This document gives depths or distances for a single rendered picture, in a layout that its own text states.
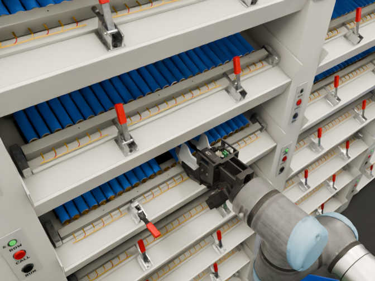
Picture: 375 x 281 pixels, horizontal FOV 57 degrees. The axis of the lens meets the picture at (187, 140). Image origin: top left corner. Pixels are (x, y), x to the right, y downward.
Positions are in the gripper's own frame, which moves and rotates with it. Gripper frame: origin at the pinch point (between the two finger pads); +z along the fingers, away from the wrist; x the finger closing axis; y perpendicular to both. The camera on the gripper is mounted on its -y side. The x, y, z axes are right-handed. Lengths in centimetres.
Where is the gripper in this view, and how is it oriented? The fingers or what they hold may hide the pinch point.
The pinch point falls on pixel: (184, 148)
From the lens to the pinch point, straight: 83.2
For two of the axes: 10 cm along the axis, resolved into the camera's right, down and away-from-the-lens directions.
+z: -6.2, -5.2, 5.9
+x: -7.8, 4.1, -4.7
